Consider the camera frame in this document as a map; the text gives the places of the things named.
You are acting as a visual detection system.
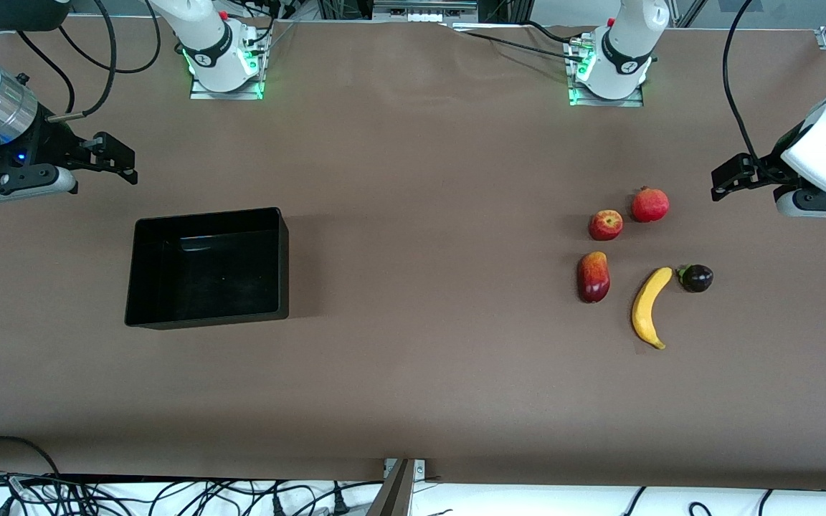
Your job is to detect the black plastic box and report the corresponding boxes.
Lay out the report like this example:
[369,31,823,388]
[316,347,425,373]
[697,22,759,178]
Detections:
[125,207,290,330]

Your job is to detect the red apple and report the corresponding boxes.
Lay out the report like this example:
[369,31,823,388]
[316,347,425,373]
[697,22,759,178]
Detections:
[588,209,624,242]

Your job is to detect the yellow banana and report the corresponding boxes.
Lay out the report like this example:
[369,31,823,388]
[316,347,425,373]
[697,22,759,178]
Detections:
[631,267,674,350]

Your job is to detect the red pomegranate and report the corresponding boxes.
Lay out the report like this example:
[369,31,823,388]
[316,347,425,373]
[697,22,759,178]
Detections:
[631,186,670,224]

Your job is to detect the dark purple eggplant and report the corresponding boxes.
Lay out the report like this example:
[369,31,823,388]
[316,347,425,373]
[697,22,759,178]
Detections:
[675,264,714,293]

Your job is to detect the red yellow mango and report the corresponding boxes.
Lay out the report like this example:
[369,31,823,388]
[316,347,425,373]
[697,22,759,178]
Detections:
[576,251,611,304]

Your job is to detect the brown table cover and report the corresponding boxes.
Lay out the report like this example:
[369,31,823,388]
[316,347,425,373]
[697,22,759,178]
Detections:
[0,14,826,492]

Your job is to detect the aluminium profile bar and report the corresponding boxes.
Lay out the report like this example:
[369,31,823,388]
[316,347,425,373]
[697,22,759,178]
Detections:
[366,459,416,516]

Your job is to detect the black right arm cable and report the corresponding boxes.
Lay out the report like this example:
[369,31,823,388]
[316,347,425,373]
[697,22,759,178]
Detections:
[15,0,163,119]

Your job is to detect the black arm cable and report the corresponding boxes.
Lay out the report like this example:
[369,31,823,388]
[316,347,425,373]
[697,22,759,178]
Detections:
[723,0,761,169]
[15,0,163,119]

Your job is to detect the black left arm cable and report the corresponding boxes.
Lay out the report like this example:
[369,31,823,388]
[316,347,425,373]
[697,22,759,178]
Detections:
[723,0,761,169]

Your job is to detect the black cable on table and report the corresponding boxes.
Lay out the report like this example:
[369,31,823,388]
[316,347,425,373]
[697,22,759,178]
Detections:
[456,20,589,64]

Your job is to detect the black looped cable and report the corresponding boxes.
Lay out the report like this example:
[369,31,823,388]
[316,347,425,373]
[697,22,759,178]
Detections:
[0,436,62,479]

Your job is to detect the tangled black cables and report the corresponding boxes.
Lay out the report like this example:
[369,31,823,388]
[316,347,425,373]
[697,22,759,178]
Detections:
[0,469,385,516]

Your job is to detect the small metal bracket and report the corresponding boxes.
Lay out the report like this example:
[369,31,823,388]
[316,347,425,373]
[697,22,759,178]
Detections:
[383,457,427,479]

